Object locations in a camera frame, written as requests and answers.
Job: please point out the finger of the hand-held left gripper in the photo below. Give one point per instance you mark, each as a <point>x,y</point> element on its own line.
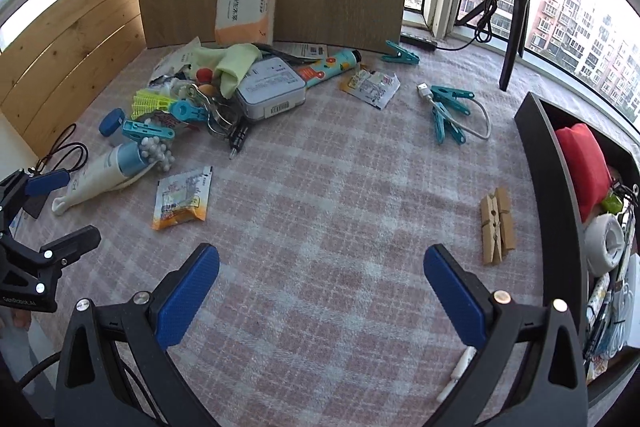
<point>47,183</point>
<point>75,242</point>

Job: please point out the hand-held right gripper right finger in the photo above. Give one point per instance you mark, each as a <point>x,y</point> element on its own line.
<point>455,297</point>

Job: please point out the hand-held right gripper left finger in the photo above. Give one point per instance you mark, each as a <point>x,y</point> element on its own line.
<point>187,292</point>

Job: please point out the white squeeze tube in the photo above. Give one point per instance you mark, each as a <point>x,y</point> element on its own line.
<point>95,179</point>

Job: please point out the teal plastic clothespin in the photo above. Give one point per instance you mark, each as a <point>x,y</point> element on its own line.
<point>145,130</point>
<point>402,55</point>
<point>442,127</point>
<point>452,93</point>
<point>452,109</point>

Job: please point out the white ball roller massager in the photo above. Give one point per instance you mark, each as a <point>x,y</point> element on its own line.
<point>157,154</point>

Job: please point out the black tray container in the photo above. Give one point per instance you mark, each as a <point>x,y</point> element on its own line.
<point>545,157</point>

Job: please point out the metal clamp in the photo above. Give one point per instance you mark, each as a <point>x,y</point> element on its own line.
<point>210,105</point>

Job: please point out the white square tin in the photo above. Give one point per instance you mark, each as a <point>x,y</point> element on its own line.
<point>270,89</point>

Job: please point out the yellow-green cloth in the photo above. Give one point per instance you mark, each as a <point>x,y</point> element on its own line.
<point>235,59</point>

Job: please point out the blue round case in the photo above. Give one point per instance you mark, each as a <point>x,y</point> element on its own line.
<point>111,122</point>

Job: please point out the orange yellow sachet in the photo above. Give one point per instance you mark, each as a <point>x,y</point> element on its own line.
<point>180,199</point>

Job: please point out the pine wood panel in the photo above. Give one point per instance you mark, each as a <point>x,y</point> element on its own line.
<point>65,57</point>

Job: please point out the yellow-green plastic comb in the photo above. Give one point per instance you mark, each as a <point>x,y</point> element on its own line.
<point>147,103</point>

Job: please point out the white tape roll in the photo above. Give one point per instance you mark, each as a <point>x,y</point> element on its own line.
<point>597,237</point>

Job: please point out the black pen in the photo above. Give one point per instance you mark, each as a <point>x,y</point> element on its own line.
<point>237,139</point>

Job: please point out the white torn packet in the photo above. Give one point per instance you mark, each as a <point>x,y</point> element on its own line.
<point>175,57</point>

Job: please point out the red cushion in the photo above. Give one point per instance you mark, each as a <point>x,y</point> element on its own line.
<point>582,167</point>

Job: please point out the small yellow-green packet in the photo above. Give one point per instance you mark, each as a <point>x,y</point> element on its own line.
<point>611,203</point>

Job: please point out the small red ball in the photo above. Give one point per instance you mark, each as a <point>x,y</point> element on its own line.
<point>203,73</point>

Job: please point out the torn white orange sachet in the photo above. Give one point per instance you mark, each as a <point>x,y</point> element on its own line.
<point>372,87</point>

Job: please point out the teal orange printed tube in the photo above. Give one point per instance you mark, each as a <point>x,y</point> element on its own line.
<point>330,67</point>

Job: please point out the black tripod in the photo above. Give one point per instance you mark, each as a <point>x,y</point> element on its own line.
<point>515,42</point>

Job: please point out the orange tissue pack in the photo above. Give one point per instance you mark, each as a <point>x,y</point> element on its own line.
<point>245,9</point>

